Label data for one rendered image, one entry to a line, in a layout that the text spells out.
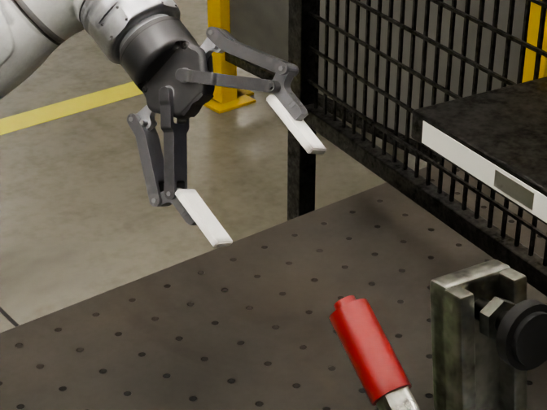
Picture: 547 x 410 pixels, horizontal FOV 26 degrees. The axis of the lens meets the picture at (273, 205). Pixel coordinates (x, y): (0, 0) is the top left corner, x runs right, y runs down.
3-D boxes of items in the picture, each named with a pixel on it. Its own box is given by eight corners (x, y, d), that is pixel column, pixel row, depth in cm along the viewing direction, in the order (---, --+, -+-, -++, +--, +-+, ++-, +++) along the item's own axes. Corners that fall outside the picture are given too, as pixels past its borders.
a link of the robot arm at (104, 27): (118, -41, 116) (151, 2, 114) (170, -26, 124) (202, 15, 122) (63, 25, 119) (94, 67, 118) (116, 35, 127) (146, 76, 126)
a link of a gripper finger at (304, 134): (279, 101, 115) (284, 95, 114) (321, 154, 112) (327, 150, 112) (264, 98, 112) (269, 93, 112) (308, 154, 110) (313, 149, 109)
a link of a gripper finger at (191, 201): (178, 188, 117) (173, 193, 117) (218, 242, 114) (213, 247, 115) (194, 188, 119) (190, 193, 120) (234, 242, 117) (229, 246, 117)
